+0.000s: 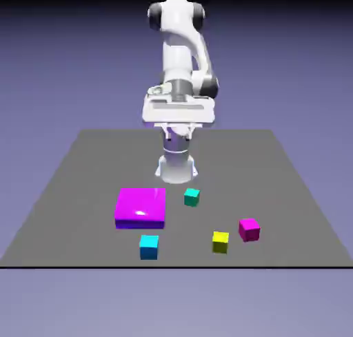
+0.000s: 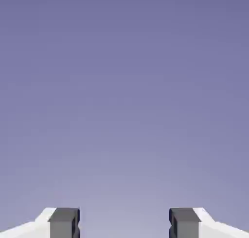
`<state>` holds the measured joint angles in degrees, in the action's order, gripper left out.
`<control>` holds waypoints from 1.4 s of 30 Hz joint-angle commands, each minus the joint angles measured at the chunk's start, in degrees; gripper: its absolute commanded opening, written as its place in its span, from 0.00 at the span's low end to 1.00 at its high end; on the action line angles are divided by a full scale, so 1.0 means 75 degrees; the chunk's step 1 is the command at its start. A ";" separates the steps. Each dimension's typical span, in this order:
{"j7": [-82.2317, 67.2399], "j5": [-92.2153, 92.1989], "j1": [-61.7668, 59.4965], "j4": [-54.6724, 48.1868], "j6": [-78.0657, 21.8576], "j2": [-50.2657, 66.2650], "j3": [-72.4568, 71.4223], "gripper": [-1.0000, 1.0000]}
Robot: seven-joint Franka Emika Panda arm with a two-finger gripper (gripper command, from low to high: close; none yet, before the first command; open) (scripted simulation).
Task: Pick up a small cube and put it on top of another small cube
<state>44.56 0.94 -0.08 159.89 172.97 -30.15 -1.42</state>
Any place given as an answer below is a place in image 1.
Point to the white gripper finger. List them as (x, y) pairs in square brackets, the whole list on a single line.
[(188, 133), (167, 132)]

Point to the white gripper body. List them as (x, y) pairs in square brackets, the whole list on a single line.
[(178, 112)]

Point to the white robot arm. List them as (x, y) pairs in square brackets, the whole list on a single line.
[(176, 53)]

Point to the small teal cube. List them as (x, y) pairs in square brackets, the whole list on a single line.
[(191, 197)]

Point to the small yellow cube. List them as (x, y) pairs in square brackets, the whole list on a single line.
[(220, 242)]

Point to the small magenta cube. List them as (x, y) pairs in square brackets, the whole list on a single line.
[(249, 229)]

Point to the small cyan cube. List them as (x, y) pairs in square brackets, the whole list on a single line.
[(149, 246)]

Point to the large magenta box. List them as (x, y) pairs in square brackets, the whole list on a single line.
[(140, 206)]

